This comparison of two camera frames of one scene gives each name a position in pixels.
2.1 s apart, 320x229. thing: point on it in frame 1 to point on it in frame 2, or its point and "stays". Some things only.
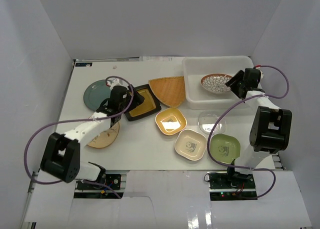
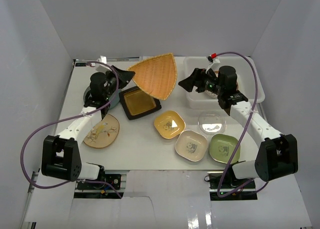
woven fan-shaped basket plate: x=170 y=91 to x=157 y=75
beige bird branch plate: x=106 y=138 stays
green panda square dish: x=224 y=148 stays
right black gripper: x=238 y=76 to x=188 y=83
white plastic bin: x=195 y=67 stays
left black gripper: x=135 y=99 to x=116 y=77
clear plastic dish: x=206 y=120 stays
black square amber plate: x=150 y=105 stays
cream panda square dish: x=190 y=144 stays
